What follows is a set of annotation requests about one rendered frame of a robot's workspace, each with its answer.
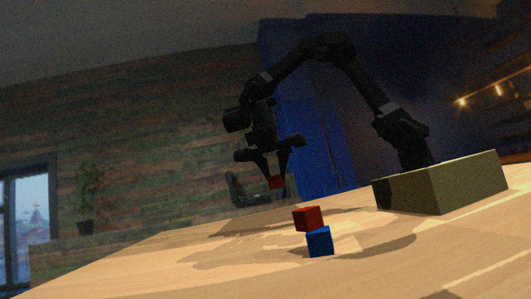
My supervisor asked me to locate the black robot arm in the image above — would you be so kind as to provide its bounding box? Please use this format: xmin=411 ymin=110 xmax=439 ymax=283
xmin=222 ymin=32 xmax=441 ymax=173

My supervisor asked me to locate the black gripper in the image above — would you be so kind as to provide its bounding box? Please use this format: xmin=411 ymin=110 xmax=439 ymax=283
xmin=233 ymin=119 xmax=307 ymax=181

